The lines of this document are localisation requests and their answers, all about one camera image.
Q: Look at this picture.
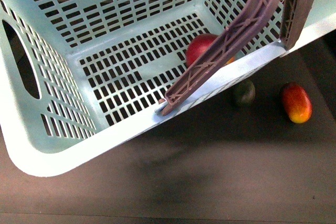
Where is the red apple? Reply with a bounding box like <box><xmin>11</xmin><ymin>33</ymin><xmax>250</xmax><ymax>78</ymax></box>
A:
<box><xmin>185</xmin><ymin>34</ymin><xmax>218</xmax><ymax>67</ymax></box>

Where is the light blue plastic basket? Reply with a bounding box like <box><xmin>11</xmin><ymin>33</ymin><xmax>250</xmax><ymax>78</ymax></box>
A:
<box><xmin>1</xmin><ymin>0</ymin><xmax>335</xmax><ymax>177</ymax></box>

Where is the mauve basket handle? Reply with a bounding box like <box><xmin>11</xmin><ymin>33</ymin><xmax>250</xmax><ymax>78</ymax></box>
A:
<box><xmin>161</xmin><ymin>0</ymin><xmax>314</xmax><ymax>116</ymax></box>

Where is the dark green avocado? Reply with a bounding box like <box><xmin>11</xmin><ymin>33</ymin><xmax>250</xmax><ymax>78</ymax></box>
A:
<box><xmin>233</xmin><ymin>79</ymin><xmax>256</xmax><ymax>107</ymax></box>

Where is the red yellow mango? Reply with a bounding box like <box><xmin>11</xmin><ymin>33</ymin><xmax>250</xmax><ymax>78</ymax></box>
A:
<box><xmin>280</xmin><ymin>82</ymin><xmax>312</xmax><ymax>124</ymax></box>

